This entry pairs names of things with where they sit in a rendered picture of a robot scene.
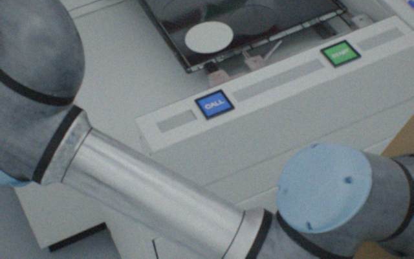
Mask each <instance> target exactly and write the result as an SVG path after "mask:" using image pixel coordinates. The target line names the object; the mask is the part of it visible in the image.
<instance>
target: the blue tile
mask: <svg viewBox="0 0 414 259"><path fill-rule="evenodd" d="M198 103H199V104H200V105H201V107H202V108H203V110H204V112H205V113H206V114H207V116H208V117H209V116H210V115H212V114H215V113H218V112H220V111H222V110H225V109H228V108H229V107H230V105H229V103H228V102H227V100H226V99H225V98H224V96H223V95H222V94H221V93H217V94H216V95H213V96H210V97H208V98H204V99H202V100H199V101H198Z"/></svg>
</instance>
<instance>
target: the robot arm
mask: <svg viewBox="0 0 414 259"><path fill-rule="evenodd" d="M85 63H86V61H85V51H84V48H83V44H82V41H81V38H80V35H79V32H78V29H77V27H76V24H75V22H74V20H73V18H72V17H71V15H70V14H69V11H67V9H66V8H65V6H64V5H63V3H62V2H61V1H60V0H0V184H2V185H7V184H9V185H10V186H12V187H22V186H27V185H29V183H31V182H35V183H37V184H39V185H41V186H45V185H49V184H52V183H62V184H64V185H66V186H68V187H69V188H71V189H73V190H75V191H77V192H79V193H81V194H83V195H85V196H87V197H89V198H90V199H92V200H94V201H96V202H98V203H99V204H101V205H103V206H105V207H107V208H109V209H110V210H112V211H113V212H117V213H119V214H120V215H122V216H124V217H126V218H128V219H129V220H131V221H134V222H135V223H136V224H138V225H140V226H142V227H143V228H145V229H147V230H149V231H151V232H153V233H155V234H158V235H159V236H161V237H163V238H165V239H166V240H168V241H170V242H172V243H174V244H175V245H178V246H179V247H181V248H183V249H184V250H186V251H188V252H189V253H191V254H194V255H195V256H197V257H199V258H201V259H353V257H354V256H355V254H356V253H357V252H358V250H359V248H360V247H361V246H362V244H363V243H364V241H365V240H368V241H373V242H375V243H376V244H377V245H378V246H380V247H381V248H383V250H385V251H387V252H388V253H389V254H392V255H393V256H396V257H399V258H403V259H414V153H404V154H401V155H396V156H393V157H383V156H380V155H377V154H373V153H369V152H365V151H362V150H357V149H356V148H353V147H352V146H348V145H345V144H330V143H317V144H311V145H309V146H306V147H304V148H303V149H301V150H300V151H298V152H297V153H296V154H295V155H294V156H293V157H292V158H291V159H290V160H288V162H287V163H286V165H285V166H284V167H283V169H282V171H281V173H280V175H279V179H278V181H277V186H278V187H279V192H276V201H277V206H278V210H277V212H276V213H273V212H271V211H269V210H267V209H265V208H263V207H261V206H258V207H255V208H251V209H249V210H244V209H242V208H240V207H238V206H237V205H234V204H233V203H231V202H230V201H227V200H225V199H223V198H221V197H220V196H218V195H216V194H214V193H213V192H210V191H209V190H208V189H206V188H204V187H202V186H201V185H198V184H197V183H194V182H193V181H191V180H189V179H188V178H185V177H183V176H181V175H180V174H178V173H176V172H174V171H173V170H170V169H169V168H167V167H166V166H164V165H162V164H160V163H158V162H156V161H155V160H153V159H151V158H148V157H146V156H145V155H143V154H142V153H140V152H138V151H136V150H134V149H132V148H130V147H129V146H127V145H125V144H123V143H122V142H120V141H118V140H116V139H114V138H112V137H110V136H108V135H106V134H104V133H102V132H101V131H99V130H97V129H96V128H94V127H93V126H92V125H91V123H90V120H89V117H88V114H87V111H86V110H84V109H82V108H80V107H79V106H77V105H75V104H73V102H74V99H75V97H76V95H77V94H78V91H79V90H80V88H81V86H82V83H83V79H84V76H85Z"/></svg>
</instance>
